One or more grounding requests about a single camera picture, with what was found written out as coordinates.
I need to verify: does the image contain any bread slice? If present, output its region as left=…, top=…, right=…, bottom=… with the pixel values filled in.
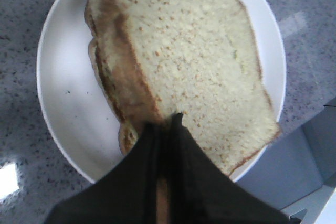
left=83, top=0, right=140, bottom=156
left=89, top=0, right=279, bottom=175

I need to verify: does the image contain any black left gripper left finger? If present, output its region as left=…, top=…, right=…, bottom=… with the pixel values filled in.
left=45, top=124, right=160, bottom=223

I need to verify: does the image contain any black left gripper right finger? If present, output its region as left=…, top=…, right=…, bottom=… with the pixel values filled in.
left=164, top=113, right=289, bottom=223

